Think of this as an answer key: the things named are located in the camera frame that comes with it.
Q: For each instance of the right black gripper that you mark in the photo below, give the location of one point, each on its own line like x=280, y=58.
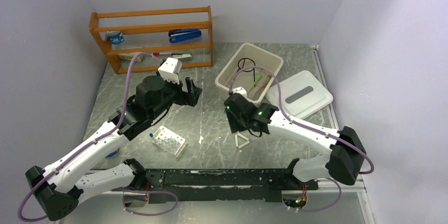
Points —
x=234, y=126

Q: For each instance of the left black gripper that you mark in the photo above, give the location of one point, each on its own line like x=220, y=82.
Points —
x=189, y=98

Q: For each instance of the white clay triangle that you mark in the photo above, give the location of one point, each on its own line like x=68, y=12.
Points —
x=241, y=140

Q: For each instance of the metal crucible tongs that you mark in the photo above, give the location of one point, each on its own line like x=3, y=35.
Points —
x=255, y=97

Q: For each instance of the black wire tripod stand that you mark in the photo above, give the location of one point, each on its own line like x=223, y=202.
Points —
x=244, y=64

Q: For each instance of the red plastic spatula spoon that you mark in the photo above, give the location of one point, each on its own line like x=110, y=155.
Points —
x=255, y=83

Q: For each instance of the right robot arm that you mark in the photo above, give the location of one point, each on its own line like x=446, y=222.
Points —
x=342, y=153

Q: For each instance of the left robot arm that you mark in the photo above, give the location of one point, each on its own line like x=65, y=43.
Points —
x=60, y=187

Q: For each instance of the beige whiteboard eraser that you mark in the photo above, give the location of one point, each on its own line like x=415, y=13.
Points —
x=182, y=56

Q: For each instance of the beige plastic bin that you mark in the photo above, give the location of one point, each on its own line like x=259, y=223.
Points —
x=263, y=60

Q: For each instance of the white test tube rack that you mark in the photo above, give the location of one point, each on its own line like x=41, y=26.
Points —
x=168, y=141

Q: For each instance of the red capped marker pen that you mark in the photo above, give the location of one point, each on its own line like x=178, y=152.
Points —
x=161, y=53

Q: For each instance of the blue stapler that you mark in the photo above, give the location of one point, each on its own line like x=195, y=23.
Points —
x=181, y=35

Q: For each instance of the white plastic bin lid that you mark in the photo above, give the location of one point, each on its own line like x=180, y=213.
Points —
x=303, y=94

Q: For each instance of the small white cardboard box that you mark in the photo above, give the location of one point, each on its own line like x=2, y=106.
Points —
x=130, y=56

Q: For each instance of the orange wooden shelf rack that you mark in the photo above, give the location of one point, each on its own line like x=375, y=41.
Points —
x=147, y=31

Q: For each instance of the blue white tape roll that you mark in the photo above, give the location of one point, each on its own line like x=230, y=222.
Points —
x=114, y=37

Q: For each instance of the yellow blue small block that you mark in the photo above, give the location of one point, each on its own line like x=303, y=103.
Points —
x=111, y=154

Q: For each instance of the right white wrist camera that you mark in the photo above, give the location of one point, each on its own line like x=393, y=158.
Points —
x=240, y=90

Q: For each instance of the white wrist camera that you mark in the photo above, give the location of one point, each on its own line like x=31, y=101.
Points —
x=240, y=90
x=169, y=70

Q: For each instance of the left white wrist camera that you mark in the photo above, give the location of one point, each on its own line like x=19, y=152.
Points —
x=169, y=70

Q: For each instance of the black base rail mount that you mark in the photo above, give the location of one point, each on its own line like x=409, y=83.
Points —
x=221, y=184

